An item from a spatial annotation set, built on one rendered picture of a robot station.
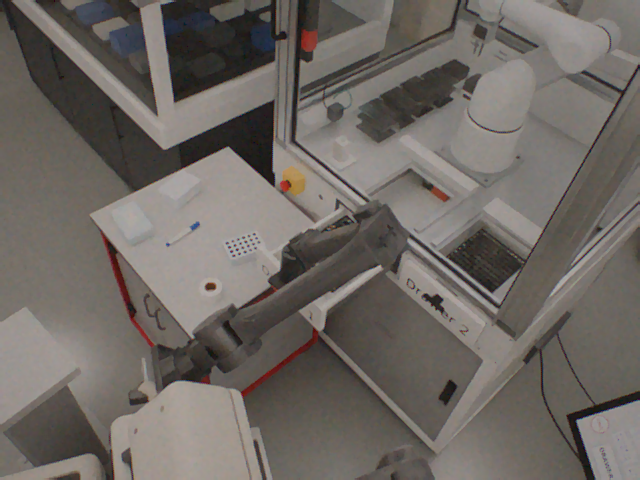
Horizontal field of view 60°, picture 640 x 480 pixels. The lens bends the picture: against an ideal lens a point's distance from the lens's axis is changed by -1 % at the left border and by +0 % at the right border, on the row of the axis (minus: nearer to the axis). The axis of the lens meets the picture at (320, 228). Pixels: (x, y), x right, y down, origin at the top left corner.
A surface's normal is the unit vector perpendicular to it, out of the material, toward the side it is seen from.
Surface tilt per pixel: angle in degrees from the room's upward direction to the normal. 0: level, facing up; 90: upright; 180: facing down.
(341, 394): 0
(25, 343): 0
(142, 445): 48
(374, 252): 58
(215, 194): 0
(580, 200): 90
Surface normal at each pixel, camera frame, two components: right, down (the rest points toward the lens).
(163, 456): -0.65, -0.30
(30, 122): 0.07, -0.66
